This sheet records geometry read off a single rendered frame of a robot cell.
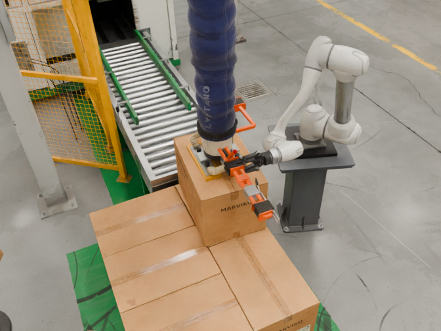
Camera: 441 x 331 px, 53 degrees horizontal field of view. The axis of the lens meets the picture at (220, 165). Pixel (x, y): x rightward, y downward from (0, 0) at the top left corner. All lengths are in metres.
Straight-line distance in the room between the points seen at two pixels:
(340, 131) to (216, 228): 0.97
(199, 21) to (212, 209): 1.02
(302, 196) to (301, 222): 0.30
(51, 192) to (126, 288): 1.50
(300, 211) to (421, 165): 1.40
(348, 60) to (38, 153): 2.34
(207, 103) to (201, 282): 1.00
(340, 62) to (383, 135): 2.24
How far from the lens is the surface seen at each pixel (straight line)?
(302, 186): 3.22
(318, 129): 2.93
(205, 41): 2.14
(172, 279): 2.60
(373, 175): 4.11
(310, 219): 3.50
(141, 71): 4.43
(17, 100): 3.36
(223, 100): 2.31
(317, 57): 2.48
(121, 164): 3.89
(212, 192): 2.45
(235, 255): 2.67
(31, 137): 3.52
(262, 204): 2.17
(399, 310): 3.28
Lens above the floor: 2.67
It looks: 41 degrees down
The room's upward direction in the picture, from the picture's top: 2 degrees counter-clockwise
